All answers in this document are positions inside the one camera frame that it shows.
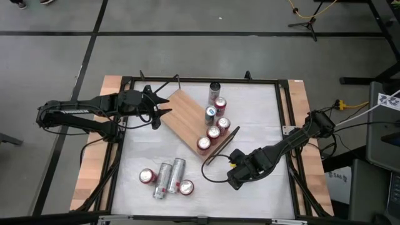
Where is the black metal table frame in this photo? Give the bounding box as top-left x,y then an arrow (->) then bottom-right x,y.
70,70 -> 334,219

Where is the dark keypad device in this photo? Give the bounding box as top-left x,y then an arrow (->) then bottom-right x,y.
386,171 -> 400,219

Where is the black chair base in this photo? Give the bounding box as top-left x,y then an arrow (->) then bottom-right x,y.
0,132 -> 24,146

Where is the black tripod stand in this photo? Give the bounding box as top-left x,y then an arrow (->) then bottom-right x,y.
287,0 -> 328,43

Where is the blue Red Bull can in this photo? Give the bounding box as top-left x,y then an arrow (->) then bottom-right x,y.
204,105 -> 218,127

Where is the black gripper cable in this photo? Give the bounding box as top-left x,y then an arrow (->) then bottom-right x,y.
201,154 -> 236,184

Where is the grey equipment case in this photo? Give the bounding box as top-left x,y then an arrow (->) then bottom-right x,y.
365,81 -> 400,173

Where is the black flat device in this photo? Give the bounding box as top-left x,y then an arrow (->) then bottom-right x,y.
381,131 -> 400,148

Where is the white table cover sheet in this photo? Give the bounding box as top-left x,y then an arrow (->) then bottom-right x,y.
111,80 -> 296,219

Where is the red Fanta soda can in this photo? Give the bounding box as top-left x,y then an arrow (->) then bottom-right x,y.
196,136 -> 212,156
179,179 -> 195,196
138,168 -> 158,184
206,125 -> 221,146
214,96 -> 228,117
216,116 -> 231,137

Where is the wooden tray with wire handle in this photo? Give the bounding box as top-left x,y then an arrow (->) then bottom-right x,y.
146,73 -> 241,166

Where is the yellow floor cable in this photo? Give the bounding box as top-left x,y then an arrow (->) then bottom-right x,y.
286,0 -> 339,20

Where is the black desk leg frame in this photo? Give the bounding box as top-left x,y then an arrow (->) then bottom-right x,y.
314,0 -> 400,86

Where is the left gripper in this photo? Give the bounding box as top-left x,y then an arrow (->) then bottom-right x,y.
120,84 -> 174,131

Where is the white cable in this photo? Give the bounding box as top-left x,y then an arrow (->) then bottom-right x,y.
334,89 -> 400,129

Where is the white printed marker card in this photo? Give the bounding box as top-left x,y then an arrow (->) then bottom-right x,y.
377,92 -> 400,112

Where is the black front frame rail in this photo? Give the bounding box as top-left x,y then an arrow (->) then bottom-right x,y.
0,211 -> 400,225

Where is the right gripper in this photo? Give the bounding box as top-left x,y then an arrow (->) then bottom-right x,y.
227,149 -> 273,191

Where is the yellow power plug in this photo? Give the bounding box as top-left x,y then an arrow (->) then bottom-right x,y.
335,99 -> 371,111

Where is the grey bin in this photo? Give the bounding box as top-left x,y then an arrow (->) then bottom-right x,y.
348,158 -> 393,223

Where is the white printed box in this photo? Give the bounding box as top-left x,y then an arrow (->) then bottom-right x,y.
324,166 -> 353,204

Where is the tall silver Celsius can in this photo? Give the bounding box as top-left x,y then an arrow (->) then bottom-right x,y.
152,162 -> 173,201
167,157 -> 187,194
208,81 -> 222,106

